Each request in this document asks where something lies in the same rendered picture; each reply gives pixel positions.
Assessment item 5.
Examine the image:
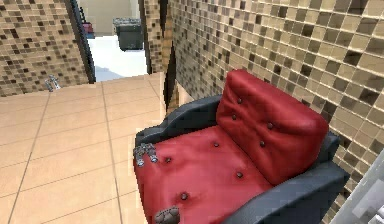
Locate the small silver metal object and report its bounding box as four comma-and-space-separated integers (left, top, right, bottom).
44, 74, 62, 93

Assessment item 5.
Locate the pale grey furniture edge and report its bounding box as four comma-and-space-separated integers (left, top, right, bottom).
328, 149, 384, 224

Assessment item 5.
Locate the silver keyring with keys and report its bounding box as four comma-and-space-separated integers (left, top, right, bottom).
132, 142, 159, 168

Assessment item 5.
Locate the red cushioned black armchair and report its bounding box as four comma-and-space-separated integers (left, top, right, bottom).
132, 68, 351, 224

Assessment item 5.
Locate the grey studded object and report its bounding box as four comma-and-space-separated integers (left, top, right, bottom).
153, 206, 181, 224

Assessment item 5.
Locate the dark grey bin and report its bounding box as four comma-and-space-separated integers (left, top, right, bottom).
112, 17, 145, 52

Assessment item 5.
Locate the dark open room door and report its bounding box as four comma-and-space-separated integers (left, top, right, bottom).
158, 0, 178, 112

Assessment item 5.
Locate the red and dark object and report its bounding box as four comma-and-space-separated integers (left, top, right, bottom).
82, 21, 96, 40

